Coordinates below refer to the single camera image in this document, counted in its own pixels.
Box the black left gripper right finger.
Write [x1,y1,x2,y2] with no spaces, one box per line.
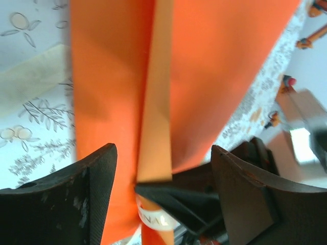
[210,144,327,245]

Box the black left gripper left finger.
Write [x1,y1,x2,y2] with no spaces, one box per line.
[0,142,119,245]

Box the orange wrapping paper sheet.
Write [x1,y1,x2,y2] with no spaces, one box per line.
[69,0,302,245]

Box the floral print table cloth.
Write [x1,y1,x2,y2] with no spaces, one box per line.
[0,0,315,195]

